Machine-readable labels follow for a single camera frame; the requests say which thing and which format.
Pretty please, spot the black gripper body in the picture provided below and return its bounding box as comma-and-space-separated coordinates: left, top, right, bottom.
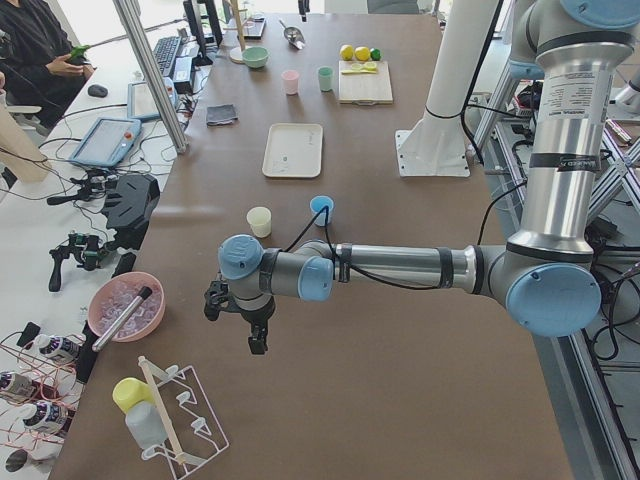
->
213, 273, 276, 323

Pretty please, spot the cream plastic cup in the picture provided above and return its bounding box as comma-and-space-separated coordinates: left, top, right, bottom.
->
246, 206, 272, 238

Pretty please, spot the blue plastic cup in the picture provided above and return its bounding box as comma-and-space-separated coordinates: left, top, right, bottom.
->
309, 195, 335, 227

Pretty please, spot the pink plastic cup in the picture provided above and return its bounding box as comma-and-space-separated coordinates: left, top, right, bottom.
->
281, 70, 300, 95

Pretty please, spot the green plastic cup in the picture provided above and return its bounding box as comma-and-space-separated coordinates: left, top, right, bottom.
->
317, 66, 334, 92

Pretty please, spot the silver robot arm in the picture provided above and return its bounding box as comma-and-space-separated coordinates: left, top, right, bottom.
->
204, 1, 639, 354

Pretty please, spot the beige rabbit tray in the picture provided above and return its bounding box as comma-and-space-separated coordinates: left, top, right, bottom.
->
262, 123, 323, 178

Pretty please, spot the pink bowl with ice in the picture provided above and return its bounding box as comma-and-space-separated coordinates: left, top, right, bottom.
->
87, 271, 167, 344

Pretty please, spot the yellow cup on rack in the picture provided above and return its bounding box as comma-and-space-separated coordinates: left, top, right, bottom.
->
112, 377, 153, 414

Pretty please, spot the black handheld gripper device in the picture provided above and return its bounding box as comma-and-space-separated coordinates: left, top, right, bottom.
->
48, 231, 116, 292

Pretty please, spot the clear cup on rack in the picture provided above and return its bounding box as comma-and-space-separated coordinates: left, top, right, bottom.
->
125, 401, 168, 450

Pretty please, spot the grey folded cloth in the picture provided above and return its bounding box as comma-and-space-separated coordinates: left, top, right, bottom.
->
206, 104, 238, 126

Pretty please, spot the blue teach pendant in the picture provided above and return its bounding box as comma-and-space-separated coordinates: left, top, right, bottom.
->
127, 77, 179, 122
68, 117, 142, 168

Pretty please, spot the wooden stand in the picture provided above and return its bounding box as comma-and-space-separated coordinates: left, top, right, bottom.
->
224, 0, 246, 64

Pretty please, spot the black computer mouse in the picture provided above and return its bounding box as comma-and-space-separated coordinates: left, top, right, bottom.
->
87, 84, 109, 98

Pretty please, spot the green bowl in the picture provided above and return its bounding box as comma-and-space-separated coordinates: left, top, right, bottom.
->
242, 46, 269, 69

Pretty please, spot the black keyboard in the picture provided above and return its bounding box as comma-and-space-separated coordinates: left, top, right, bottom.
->
153, 36, 181, 77

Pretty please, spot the wooden cutting board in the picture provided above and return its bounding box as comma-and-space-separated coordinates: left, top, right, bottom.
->
338, 61, 393, 105

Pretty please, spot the yellow plastic knife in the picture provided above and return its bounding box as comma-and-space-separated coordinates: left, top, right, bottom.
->
340, 69, 378, 75

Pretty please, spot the metal scoop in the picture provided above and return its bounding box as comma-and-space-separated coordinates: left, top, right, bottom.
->
278, 18, 306, 50

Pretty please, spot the whole yellow lemon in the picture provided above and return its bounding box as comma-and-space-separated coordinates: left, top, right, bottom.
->
354, 46, 371, 62
340, 44, 354, 61

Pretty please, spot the seated person in black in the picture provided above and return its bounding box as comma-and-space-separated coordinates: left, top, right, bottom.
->
1, 1, 94, 129

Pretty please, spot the green lime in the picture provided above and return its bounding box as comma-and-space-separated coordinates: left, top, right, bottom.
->
370, 48, 382, 61

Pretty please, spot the metal scoop handle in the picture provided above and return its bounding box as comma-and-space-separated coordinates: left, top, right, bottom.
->
92, 286, 153, 352

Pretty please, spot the white wire cup rack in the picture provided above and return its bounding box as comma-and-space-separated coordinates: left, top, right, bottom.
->
138, 356, 230, 479

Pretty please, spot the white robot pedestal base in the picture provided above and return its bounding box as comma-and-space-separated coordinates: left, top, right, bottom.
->
396, 0, 502, 177

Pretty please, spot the aluminium frame post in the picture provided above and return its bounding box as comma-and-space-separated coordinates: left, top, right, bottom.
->
112, 0, 188, 154

